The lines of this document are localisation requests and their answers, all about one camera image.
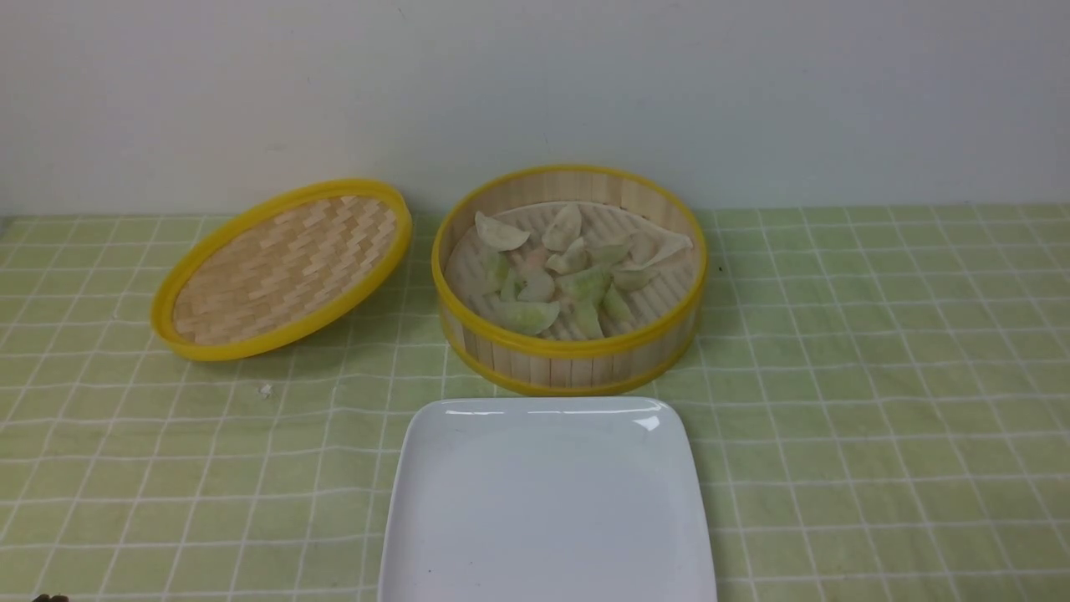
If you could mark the small green steamed dumpling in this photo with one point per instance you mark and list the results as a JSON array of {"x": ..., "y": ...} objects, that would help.
[{"x": 615, "y": 306}]

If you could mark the white dumpling back centre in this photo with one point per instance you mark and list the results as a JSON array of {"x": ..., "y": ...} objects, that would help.
[{"x": 564, "y": 229}]

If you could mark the yellow rimmed bamboo steamer basket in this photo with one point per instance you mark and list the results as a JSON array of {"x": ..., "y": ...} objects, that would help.
[{"x": 539, "y": 367}]

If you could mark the pale dumpling right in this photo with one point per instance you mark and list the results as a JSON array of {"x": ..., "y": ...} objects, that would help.
[{"x": 633, "y": 279}]

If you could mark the white dumpling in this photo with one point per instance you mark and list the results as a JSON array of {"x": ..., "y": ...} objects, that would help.
[
  {"x": 499, "y": 236},
  {"x": 564, "y": 229}
]

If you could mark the green checkered tablecloth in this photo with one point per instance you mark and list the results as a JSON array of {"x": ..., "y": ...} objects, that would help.
[{"x": 876, "y": 400}]

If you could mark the yellow rimmed bamboo steamer lid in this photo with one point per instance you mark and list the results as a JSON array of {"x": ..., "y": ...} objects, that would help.
[{"x": 282, "y": 270}]

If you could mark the pale dumpling centre left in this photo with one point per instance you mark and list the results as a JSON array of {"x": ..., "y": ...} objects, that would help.
[{"x": 538, "y": 287}]

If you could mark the white dumpling back left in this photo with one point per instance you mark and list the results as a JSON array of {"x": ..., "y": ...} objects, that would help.
[{"x": 499, "y": 236}]

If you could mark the white square plate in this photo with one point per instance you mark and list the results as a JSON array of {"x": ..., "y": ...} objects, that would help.
[{"x": 552, "y": 499}]

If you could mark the white steamer liner cloth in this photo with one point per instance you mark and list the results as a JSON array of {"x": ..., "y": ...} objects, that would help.
[{"x": 611, "y": 236}]

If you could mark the large green steamed dumpling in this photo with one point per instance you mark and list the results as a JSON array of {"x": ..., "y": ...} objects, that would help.
[{"x": 527, "y": 318}]

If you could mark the green dumpling front centre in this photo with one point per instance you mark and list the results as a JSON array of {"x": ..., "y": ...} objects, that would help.
[{"x": 586, "y": 317}]

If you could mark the pale dumpling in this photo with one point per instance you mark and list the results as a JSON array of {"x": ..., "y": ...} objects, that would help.
[
  {"x": 538, "y": 287},
  {"x": 633, "y": 279}
]

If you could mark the green dumpling left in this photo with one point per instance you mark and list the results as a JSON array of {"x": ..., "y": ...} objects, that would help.
[{"x": 496, "y": 269}]

